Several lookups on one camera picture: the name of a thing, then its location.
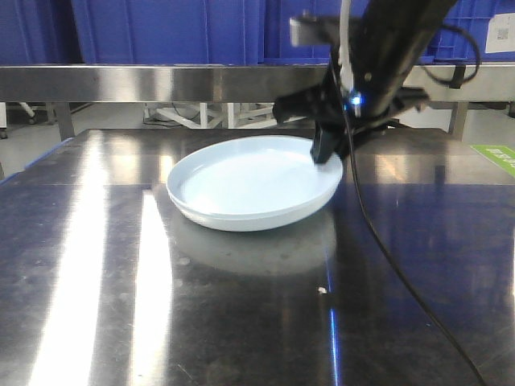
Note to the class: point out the blue plastic crate, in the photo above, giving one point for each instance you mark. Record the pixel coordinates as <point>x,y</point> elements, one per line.
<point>170,32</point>
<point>472,16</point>
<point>277,46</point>

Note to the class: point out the dark blue crate far left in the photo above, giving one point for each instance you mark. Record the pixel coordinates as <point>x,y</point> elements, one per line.
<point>38,32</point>

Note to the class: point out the blue plastic crate, left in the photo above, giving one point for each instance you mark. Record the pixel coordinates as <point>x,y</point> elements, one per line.
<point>170,32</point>

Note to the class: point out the white label on crate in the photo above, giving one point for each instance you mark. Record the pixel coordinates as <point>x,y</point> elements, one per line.
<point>500,36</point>

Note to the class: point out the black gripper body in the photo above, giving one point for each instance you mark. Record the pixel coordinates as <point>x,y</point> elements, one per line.
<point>326,107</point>

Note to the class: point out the blue plastic crate, middle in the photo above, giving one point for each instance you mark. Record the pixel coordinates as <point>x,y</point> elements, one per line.
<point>277,46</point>

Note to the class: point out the light blue plate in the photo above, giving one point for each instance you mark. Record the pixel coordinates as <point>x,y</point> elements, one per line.
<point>259,222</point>
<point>249,176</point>

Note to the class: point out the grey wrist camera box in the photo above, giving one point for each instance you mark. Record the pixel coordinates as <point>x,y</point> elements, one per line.
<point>314,30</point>

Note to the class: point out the black tape strip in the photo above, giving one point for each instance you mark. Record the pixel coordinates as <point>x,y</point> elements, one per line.
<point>458,77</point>

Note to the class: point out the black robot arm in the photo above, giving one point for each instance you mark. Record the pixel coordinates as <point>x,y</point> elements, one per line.
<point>370,58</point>

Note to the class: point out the stainless steel shelf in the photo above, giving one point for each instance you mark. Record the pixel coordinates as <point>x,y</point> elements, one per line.
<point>62,84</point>

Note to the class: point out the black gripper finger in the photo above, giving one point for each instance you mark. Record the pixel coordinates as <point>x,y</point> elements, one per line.
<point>328,139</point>

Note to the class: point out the blue plastic crate, right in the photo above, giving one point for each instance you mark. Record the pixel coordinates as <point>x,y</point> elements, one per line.
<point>472,16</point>

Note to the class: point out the white metal frame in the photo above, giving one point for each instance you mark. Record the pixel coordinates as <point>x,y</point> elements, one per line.
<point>205,115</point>

